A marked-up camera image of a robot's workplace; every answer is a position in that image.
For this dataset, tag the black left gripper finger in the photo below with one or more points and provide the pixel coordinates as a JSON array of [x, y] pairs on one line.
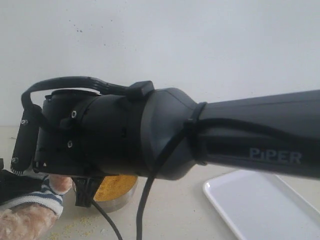
[[13, 186]]

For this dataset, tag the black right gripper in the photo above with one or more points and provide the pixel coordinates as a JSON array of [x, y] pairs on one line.
[[85, 189]]

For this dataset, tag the brown teddy bear striped shirt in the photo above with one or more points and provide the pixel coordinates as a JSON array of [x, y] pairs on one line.
[[30, 216]]

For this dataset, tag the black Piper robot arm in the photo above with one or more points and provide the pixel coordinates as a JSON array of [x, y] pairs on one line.
[[87, 129]]

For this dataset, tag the yellow millet grain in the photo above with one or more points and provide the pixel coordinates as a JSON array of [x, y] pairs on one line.
[[113, 187]]

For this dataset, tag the steel bowl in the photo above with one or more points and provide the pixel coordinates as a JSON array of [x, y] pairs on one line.
[[118, 203]]

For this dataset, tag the white rectangular plastic tray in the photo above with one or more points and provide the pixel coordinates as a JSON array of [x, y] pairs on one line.
[[261, 206]]

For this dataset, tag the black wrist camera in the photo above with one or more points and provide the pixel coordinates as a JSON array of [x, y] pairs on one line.
[[25, 144]]

